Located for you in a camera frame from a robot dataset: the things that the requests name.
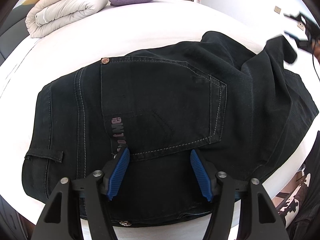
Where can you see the beige wall socket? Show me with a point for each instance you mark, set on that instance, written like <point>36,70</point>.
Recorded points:
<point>301,26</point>
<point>277,9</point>

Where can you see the folded beige duvet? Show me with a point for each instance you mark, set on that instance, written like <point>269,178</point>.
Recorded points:
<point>46,16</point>

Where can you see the black denim pants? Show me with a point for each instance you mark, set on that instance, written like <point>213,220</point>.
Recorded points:
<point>243,111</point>

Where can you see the grey upholstered headboard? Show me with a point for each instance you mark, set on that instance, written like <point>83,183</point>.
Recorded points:
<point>13,30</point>

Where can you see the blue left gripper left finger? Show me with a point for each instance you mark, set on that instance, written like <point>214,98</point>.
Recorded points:
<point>114,172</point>

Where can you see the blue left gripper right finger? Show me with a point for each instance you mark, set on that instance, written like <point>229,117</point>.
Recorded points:
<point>205,173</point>

